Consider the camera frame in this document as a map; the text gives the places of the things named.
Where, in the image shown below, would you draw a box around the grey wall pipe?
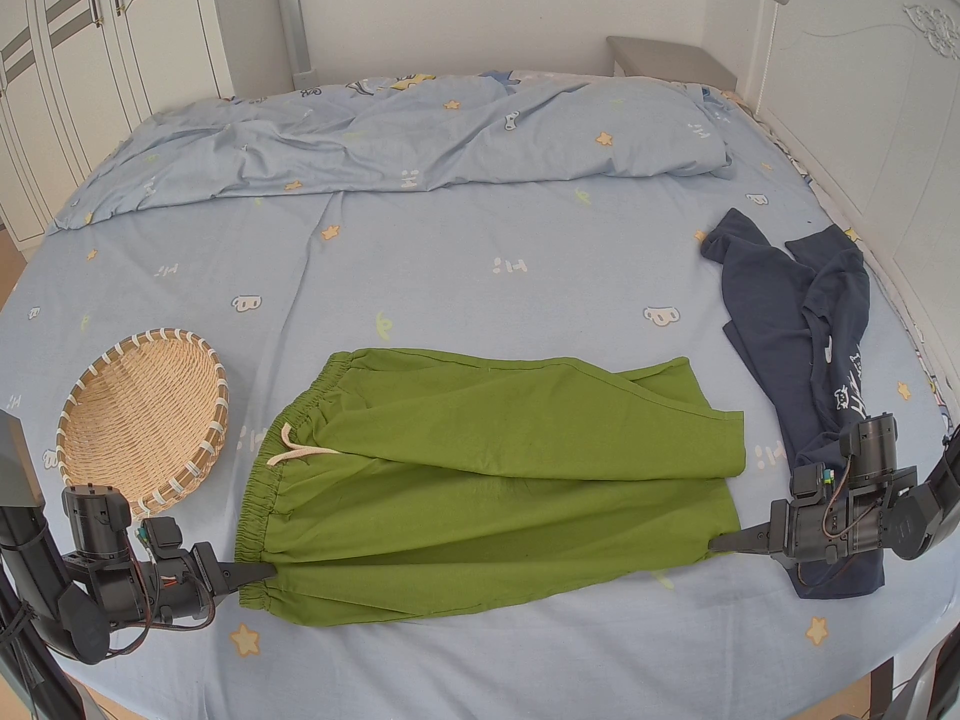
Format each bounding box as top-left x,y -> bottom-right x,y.
271,0 -> 312,79

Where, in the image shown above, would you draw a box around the bed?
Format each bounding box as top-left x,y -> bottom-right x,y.
0,0 -> 960,720

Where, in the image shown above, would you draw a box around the white wardrobe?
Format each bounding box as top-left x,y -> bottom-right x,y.
0,0 -> 237,253

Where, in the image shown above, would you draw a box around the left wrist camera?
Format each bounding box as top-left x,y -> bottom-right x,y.
135,518 -> 185,564

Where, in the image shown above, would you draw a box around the round woven basket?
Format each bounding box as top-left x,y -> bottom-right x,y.
56,327 -> 230,519

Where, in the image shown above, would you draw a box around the white cord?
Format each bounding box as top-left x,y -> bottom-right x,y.
754,0 -> 781,114

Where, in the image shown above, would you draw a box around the dark blue garment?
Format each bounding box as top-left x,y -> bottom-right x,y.
699,207 -> 886,602

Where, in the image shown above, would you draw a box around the green shorts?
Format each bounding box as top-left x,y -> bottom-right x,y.
234,348 -> 747,628

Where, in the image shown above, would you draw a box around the grey bedside table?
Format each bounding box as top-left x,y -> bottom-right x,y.
606,36 -> 740,92

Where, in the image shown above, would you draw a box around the pale blue quilt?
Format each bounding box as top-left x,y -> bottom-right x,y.
45,69 -> 740,234

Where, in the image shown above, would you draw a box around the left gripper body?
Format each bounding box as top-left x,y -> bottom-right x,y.
129,540 -> 228,622

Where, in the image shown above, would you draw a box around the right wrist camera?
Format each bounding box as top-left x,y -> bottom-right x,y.
789,462 -> 837,510

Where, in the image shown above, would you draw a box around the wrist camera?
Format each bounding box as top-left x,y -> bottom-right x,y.
789,462 -> 837,510
135,518 -> 185,564

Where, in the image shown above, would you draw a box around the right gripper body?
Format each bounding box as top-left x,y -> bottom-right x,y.
768,495 -> 886,564

